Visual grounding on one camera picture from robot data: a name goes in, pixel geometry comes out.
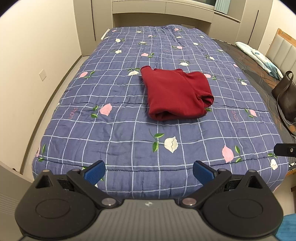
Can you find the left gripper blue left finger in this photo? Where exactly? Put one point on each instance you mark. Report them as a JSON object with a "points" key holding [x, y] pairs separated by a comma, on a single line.
{"points": [[84, 182]]}

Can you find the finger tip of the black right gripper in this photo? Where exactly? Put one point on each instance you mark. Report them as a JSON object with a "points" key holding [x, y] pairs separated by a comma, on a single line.
{"points": [[285, 150]]}

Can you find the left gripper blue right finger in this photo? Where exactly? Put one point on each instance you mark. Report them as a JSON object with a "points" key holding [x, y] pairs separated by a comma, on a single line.
{"points": [[213, 182]]}

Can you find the red knit garment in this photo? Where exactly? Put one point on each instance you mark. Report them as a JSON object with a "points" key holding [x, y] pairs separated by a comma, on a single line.
{"points": [[174, 94]]}

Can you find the brown leather handbag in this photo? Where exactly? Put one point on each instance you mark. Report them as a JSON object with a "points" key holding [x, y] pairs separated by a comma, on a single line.
{"points": [[284, 94]]}

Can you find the blue plaid floral quilt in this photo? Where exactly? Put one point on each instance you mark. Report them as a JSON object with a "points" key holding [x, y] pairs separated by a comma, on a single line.
{"points": [[104, 115]]}

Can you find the teal fabric item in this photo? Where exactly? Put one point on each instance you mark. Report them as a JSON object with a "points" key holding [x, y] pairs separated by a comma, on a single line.
{"points": [[287, 229]]}

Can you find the white patterned pillow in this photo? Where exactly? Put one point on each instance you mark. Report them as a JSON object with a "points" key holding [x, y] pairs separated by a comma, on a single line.
{"points": [[261, 60]]}

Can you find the padded wooden headboard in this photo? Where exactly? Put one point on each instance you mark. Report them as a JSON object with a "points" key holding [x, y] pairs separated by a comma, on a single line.
{"points": [[282, 52]]}

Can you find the beige built-in cabinet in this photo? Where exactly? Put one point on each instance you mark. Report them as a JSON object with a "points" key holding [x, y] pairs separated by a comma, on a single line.
{"points": [[245, 21]]}

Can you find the teal curtain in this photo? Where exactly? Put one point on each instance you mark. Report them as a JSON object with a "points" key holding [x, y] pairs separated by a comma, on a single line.
{"points": [[222, 6]]}

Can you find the white wall socket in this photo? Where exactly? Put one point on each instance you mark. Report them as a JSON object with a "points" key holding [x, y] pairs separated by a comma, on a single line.
{"points": [[42, 74]]}

